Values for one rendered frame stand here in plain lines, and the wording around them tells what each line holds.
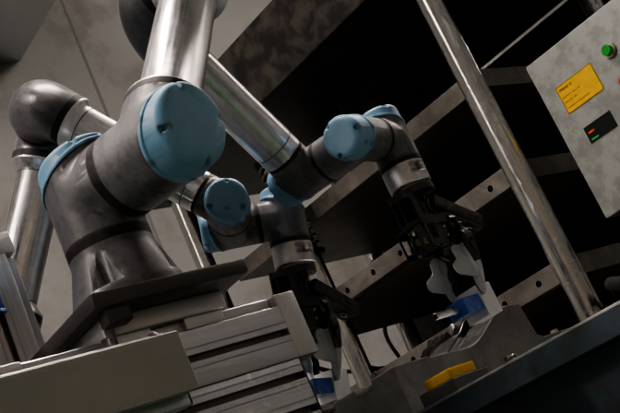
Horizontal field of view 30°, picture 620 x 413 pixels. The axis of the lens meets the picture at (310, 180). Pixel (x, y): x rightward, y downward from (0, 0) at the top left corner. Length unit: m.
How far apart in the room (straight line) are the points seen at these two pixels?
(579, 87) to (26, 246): 1.27
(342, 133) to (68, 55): 3.40
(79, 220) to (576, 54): 1.46
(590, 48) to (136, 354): 1.61
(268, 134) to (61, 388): 0.80
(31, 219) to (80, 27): 3.24
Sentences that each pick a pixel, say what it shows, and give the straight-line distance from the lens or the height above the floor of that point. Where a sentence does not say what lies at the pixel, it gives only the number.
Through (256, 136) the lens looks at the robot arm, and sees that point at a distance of 1.91.
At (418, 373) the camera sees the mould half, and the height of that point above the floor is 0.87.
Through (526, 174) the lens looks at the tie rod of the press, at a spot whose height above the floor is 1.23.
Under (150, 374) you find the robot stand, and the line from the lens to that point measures 1.27.
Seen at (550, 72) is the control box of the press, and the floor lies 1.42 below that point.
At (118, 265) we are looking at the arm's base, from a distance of 1.46.
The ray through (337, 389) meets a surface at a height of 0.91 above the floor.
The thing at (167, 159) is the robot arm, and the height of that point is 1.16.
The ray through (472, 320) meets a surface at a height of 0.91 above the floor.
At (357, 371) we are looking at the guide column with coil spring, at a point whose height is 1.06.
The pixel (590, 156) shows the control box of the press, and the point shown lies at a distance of 2.66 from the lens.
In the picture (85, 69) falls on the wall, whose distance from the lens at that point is 5.18.
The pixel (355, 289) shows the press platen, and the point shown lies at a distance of 3.10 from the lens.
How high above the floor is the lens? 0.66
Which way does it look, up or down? 17 degrees up
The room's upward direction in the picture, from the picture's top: 25 degrees counter-clockwise
